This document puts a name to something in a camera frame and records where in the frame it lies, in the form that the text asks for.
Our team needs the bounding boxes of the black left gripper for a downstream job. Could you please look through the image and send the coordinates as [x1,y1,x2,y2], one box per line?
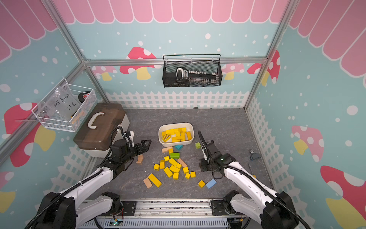
[121,140,152,164]

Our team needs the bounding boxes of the yellow cylinder block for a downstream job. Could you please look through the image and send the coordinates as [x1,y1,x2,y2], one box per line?
[186,131,192,141]

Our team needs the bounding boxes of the rainbow striped block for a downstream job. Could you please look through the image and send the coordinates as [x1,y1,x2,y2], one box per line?
[162,134,172,143]

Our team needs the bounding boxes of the white oval plastic tub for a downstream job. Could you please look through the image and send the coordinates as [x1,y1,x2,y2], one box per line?
[158,123,195,147]

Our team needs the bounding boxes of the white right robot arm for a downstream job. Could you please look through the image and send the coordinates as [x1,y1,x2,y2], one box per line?
[198,131,310,229]

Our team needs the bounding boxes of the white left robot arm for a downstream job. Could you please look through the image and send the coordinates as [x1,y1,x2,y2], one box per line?
[26,127,151,229]

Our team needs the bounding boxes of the brown small block left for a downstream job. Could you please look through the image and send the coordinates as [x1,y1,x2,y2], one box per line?
[136,154,144,165]

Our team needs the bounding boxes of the light blue block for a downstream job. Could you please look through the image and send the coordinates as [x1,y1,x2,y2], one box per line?
[205,179,216,189]

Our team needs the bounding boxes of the small green cube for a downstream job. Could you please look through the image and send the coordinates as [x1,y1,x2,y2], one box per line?
[195,142,201,149]

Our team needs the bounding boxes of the brown lidded storage box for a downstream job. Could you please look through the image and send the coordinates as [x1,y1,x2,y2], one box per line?
[73,103,130,158]

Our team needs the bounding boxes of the tan slanted block centre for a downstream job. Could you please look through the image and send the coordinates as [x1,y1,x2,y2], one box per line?
[177,158,188,168]

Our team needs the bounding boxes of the grey blue clamp tool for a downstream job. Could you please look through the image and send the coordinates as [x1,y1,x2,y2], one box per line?
[249,149,262,161]

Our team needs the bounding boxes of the tan wooden block bottom left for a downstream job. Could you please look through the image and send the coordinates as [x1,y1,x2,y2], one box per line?
[144,178,153,189]

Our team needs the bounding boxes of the teal triangular block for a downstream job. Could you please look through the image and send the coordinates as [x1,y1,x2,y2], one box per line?
[174,145,183,150]

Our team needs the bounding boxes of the green rectangular block centre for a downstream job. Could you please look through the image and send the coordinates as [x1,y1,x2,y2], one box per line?
[170,153,180,159]

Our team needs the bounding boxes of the tan long block near tub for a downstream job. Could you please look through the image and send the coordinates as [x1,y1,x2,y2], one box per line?
[162,147,173,153]

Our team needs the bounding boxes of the long yellow block bottom left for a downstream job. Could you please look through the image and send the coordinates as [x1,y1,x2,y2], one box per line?
[148,174,162,188]

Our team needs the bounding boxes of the black tape roll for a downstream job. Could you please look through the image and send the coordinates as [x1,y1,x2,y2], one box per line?
[78,91,90,103]

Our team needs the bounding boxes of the clear wire wall basket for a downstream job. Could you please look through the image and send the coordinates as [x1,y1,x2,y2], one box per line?
[31,78,97,133]

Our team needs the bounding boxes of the black wire mesh basket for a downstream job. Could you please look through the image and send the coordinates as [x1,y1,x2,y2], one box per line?
[162,54,223,88]

